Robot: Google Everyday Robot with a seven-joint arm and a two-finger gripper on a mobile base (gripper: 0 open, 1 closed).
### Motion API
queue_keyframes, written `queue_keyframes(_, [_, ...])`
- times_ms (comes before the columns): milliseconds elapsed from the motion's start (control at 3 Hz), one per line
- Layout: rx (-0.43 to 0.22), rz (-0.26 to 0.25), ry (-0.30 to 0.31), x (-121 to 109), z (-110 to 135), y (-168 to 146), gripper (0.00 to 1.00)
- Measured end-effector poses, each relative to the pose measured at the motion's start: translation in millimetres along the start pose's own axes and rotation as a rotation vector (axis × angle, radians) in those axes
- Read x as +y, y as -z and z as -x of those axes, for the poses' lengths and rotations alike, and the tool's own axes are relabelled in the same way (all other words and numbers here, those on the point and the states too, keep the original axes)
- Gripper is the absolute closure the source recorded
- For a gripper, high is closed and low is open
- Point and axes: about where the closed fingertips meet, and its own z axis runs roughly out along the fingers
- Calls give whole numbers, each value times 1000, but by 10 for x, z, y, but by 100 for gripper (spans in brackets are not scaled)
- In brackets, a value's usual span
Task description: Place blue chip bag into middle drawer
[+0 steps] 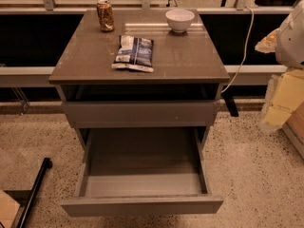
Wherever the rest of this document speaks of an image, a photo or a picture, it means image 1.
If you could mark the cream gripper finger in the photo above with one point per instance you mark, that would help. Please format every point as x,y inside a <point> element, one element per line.
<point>268,43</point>

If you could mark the blue chip bag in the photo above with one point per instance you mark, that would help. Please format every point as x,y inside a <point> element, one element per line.
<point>134,53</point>

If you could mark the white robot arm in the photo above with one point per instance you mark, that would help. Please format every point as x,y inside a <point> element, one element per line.
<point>287,41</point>

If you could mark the closed grey upper drawer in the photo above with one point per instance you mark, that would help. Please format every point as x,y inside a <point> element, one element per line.
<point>141,114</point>

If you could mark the grey drawer cabinet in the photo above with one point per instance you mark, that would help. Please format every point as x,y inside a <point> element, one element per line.
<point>186,65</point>

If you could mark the open grey lower drawer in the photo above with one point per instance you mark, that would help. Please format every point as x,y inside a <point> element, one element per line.
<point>142,171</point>

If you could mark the black table leg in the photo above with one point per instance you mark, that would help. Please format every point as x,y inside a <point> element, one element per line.
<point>230,104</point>

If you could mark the white bowl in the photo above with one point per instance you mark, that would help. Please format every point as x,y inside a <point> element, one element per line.
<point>179,20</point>

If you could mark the crushed brown soda can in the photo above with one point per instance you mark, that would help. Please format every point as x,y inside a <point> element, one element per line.
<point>105,15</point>

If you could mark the black metal bar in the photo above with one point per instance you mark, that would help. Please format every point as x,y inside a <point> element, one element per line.
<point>46,164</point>

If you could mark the wooden board corner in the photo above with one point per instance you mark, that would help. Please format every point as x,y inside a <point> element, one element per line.
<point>8,210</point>

